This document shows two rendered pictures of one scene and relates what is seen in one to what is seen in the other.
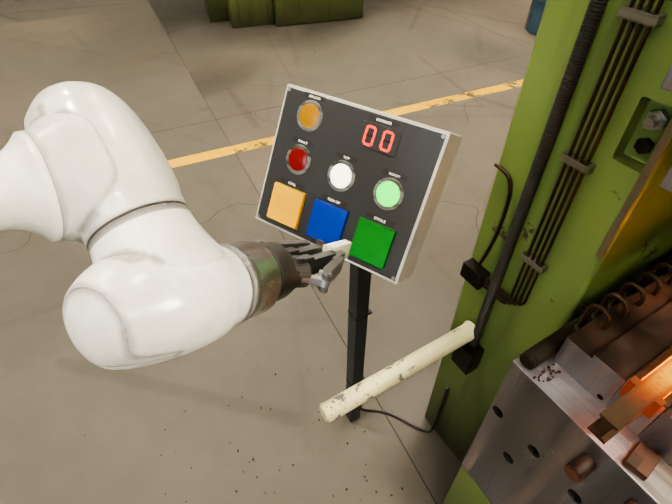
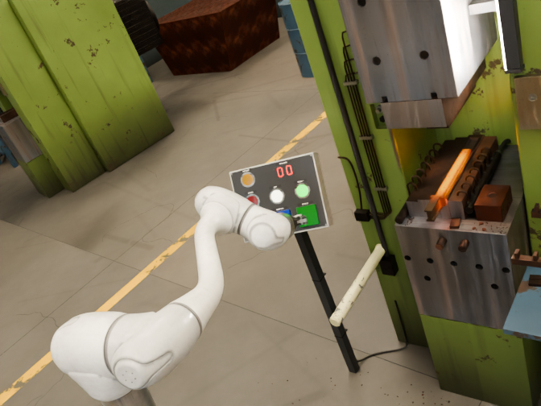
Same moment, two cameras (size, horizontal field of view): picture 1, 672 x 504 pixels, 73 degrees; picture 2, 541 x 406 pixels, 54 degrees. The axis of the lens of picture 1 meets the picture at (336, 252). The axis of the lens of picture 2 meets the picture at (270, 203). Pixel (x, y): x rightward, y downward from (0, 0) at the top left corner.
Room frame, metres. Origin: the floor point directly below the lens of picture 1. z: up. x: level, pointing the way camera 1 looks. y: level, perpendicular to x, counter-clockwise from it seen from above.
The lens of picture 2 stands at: (-1.01, 0.42, 2.05)
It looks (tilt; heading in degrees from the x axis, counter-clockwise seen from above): 29 degrees down; 347
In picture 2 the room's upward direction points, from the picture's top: 22 degrees counter-clockwise
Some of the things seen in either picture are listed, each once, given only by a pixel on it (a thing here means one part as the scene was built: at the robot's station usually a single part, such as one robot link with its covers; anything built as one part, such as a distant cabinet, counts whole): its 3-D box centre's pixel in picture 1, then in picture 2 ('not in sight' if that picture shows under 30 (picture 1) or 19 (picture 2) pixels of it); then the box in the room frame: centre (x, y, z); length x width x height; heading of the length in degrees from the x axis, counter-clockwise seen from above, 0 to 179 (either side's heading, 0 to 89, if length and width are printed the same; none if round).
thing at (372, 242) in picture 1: (372, 242); (307, 215); (0.61, -0.07, 1.01); 0.07 x 0.05 x 0.07; 56
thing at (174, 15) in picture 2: not in sight; (216, 31); (7.45, -1.80, 0.43); 1.89 x 1.20 x 0.85; 25
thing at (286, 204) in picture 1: (287, 205); not in sight; (0.72, 0.10, 1.01); 0.07 x 0.05 x 0.07; 56
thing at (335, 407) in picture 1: (403, 368); (359, 283); (0.58, -0.16, 0.62); 0.44 x 0.05 x 0.05; 121
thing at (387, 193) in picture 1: (388, 193); (302, 190); (0.65, -0.09, 1.09); 0.05 x 0.03 x 0.04; 31
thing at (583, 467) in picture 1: (580, 467); (440, 243); (0.26, -0.37, 0.87); 0.04 x 0.03 x 0.03; 121
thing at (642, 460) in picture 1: (642, 460); (455, 223); (0.25, -0.43, 0.92); 0.04 x 0.03 x 0.01; 129
